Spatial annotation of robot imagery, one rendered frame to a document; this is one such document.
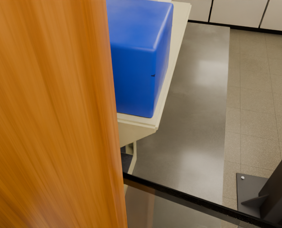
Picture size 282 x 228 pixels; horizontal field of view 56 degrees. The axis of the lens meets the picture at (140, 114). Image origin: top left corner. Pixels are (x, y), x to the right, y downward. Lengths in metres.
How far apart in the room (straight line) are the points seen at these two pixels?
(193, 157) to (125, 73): 0.74
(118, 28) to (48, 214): 0.24
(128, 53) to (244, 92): 2.56
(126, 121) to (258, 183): 1.87
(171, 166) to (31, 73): 0.80
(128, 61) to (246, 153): 2.05
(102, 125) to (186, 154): 0.80
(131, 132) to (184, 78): 0.98
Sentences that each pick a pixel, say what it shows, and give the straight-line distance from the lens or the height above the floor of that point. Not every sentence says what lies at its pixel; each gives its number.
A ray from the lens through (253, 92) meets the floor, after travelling 2.81.
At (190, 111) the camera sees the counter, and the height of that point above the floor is 0.94.
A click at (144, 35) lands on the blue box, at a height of 1.60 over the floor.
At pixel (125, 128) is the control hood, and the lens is 0.30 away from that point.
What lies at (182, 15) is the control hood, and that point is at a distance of 0.50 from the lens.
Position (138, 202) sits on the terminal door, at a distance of 0.44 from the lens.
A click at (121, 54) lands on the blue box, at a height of 1.59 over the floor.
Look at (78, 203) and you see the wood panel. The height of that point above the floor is 1.46.
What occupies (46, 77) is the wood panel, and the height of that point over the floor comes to 1.63.
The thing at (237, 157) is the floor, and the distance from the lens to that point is 2.22.
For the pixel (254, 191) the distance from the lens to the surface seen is 2.08.
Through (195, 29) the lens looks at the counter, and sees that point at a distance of 1.67.
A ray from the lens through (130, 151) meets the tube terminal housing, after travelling 0.88.
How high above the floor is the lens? 1.73
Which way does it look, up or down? 47 degrees down
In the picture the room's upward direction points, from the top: straight up
